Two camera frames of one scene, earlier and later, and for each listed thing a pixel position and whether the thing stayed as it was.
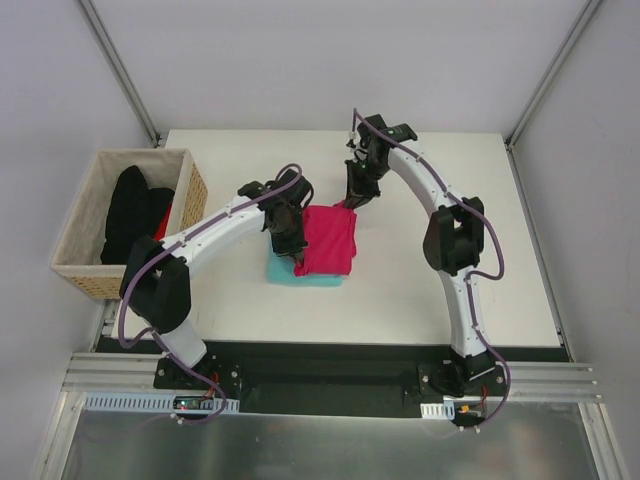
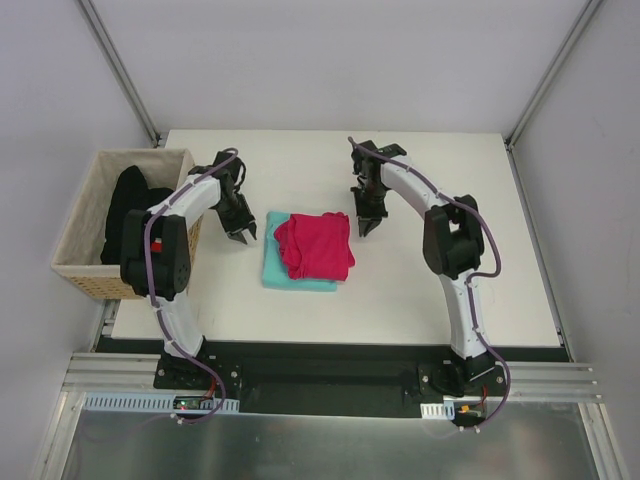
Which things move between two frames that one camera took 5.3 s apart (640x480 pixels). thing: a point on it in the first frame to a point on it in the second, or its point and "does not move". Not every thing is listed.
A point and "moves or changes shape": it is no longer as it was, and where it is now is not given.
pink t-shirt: (330, 234) moves or changes shape
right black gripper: (360, 185) to (371, 208)
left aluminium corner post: (120, 71) does not move
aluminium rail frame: (533, 382) does not move
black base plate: (336, 379) does not move
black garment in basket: (135, 210) does not move
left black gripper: (289, 239) to (237, 220)
